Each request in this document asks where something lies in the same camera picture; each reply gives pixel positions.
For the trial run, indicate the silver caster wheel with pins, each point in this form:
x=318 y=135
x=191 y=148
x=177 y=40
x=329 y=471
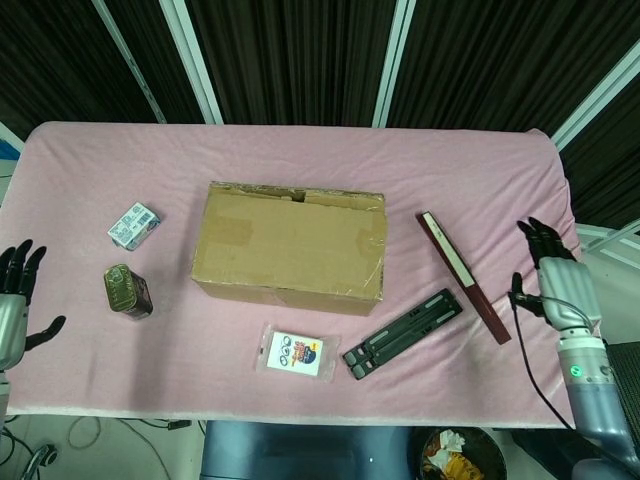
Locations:
x=42 y=457

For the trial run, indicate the packaged white melamine sponge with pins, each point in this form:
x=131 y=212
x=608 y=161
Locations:
x=295 y=352

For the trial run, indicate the black pleated curtain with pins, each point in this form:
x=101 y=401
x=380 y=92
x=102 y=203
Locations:
x=300 y=50

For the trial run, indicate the slim dark red box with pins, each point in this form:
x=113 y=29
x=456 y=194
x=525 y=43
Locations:
x=462 y=275

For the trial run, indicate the pink fleece table cloth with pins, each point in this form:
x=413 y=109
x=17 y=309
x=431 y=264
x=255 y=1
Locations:
x=300 y=150

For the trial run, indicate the small black power adapter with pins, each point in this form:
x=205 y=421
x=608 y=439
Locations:
x=179 y=425

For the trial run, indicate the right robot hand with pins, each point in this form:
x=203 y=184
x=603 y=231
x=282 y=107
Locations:
x=570 y=295

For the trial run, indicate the black folding laptop stand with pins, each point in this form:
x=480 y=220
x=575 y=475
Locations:
x=400 y=335

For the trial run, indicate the white metal rack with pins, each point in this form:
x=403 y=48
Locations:
x=600 y=240

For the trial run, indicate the brown cardboard shipping box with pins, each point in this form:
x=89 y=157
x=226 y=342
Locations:
x=285 y=240

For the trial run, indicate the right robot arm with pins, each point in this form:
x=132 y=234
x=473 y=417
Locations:
x=595 y=400

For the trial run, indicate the black waste bin with trash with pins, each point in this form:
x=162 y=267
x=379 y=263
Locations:
x=450 y=455

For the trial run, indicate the dark printed box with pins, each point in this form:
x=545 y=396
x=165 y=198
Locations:
x=125 y=295

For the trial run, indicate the blue grey robot torso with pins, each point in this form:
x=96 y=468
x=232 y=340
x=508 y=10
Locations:
x=300 y=450

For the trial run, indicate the small white blue carton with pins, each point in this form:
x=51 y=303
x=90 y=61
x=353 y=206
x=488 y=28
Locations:
x=132 y=225

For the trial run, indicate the black mesh chair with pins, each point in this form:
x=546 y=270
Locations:
x=627 y=370

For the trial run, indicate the white frame post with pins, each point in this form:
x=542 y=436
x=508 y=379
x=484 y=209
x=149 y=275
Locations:
x=130 y=60
x=595 y=100
x=192 y=60
x=395 y=60

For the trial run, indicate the white furniture edge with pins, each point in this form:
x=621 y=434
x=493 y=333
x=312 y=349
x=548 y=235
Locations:
x=7 y=160

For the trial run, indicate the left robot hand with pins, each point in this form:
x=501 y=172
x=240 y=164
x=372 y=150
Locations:
x=12 y=320

